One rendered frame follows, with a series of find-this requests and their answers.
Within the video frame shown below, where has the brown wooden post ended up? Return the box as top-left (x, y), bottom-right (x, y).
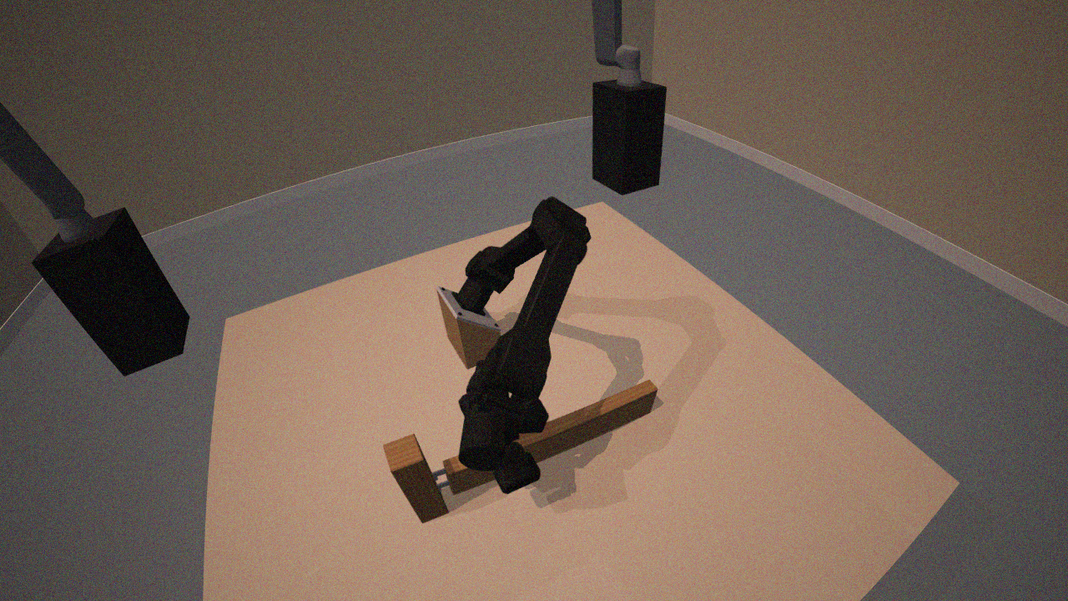
top-left (383, 434), bottom-right (447, 523)

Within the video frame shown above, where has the brown wooden plank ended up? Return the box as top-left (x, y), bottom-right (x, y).
top-left (433, 380), bottom-right (658, 495)

